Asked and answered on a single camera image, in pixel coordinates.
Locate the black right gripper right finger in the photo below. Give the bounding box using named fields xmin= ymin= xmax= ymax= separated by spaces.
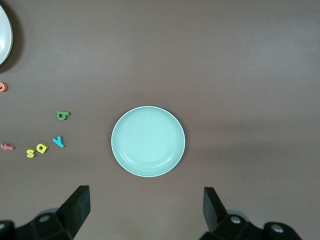
xmin=199 ymin=186 xmax=305 ymax=240

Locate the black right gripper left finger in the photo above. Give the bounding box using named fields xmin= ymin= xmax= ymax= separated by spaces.
xmin=0 ymin=184 xmax=91 ymax=240

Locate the yellow letter d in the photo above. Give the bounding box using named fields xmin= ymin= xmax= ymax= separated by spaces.
xmin=35 ymin=142 xmax=49 ymax=154

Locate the teal letter y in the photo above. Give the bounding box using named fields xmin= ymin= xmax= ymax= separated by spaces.
xmin=52 ymin=135 xmax=66 ymax=148

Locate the green letter g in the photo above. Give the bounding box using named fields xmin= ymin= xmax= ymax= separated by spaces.
xmin=56 ymin=110 xmax=71 ymax=121

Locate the green plate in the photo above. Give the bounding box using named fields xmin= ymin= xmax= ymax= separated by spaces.
xmin=110 ymin=105 xmax=186 ymax=178

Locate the brown table cover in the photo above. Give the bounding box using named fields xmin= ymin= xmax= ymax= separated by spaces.
xmin=0 ymin=0 xmax=320 ymax=240

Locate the beige plate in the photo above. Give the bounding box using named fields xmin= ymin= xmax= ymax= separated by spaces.
xmin=0 ymin=4 xmax=13 ymax=66

